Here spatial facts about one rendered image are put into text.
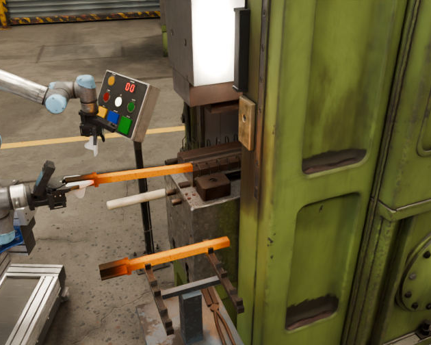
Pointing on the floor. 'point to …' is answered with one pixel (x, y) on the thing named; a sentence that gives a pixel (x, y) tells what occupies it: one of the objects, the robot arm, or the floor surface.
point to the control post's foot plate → (151, 265)
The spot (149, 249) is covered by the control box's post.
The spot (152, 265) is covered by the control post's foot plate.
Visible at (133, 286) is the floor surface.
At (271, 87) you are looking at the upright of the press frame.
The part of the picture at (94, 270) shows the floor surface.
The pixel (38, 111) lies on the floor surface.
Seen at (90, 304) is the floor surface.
